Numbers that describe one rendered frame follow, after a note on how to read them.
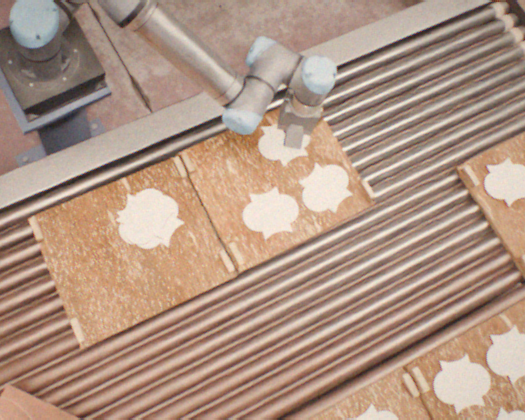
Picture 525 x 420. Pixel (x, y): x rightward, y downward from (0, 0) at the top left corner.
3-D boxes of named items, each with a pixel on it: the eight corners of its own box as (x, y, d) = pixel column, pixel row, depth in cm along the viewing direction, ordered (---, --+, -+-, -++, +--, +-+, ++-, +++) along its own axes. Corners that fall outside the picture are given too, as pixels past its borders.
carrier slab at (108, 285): (28, 219, 164) (27, 217, 163) (176, 157, 173) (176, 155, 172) (81, 349, 154) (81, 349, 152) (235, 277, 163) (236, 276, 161)
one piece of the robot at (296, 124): (282, 124, 147) (269, 150, 162) (321, 132, 147) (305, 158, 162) (289, 77, 151) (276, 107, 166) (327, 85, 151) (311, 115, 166)
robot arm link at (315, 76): (309, 44, 139) (345, 62, 139) (298, 69, 150) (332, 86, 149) (294, 72, 137) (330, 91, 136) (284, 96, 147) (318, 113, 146)
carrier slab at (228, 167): (176, 155, 173) (176, 153, 172) (307, 96, 183) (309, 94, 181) (238, 273, 163) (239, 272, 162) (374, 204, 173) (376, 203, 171)
